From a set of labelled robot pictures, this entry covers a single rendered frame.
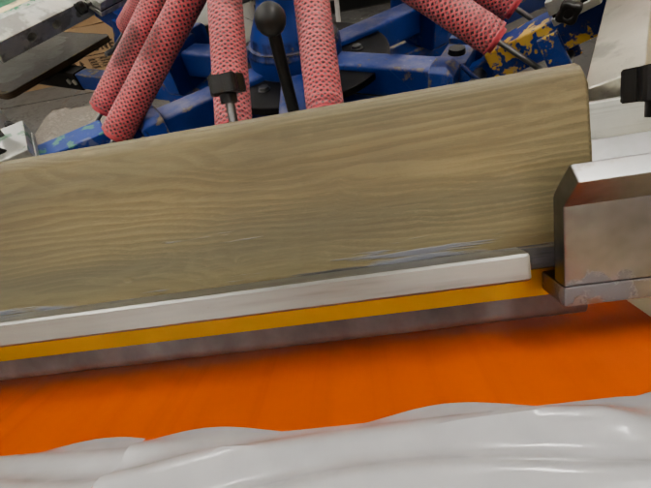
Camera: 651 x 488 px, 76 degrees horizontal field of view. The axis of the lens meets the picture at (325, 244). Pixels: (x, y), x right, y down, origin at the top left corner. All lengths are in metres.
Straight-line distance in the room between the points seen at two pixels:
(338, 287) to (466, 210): 0.06
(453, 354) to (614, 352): 0.06
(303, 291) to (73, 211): 0.10
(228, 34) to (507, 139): 0.51
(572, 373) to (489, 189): 0.07
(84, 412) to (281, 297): 0.10
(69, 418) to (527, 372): 0.18
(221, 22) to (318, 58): 0.15
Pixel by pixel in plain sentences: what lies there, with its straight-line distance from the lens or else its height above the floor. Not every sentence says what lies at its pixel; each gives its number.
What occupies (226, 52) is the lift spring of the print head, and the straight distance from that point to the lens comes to 0.62.
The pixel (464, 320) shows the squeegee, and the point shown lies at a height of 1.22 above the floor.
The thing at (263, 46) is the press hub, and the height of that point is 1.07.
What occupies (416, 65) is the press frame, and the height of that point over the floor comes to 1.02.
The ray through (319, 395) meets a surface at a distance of 0.17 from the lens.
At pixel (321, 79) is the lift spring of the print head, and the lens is 0.57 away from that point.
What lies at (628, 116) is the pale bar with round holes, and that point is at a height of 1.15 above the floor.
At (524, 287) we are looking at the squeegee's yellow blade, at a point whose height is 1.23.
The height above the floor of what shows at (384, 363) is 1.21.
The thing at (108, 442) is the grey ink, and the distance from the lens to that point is 0.19.
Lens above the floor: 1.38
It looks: 47 degrees down
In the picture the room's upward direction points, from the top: 14 degrees counter-clockwise
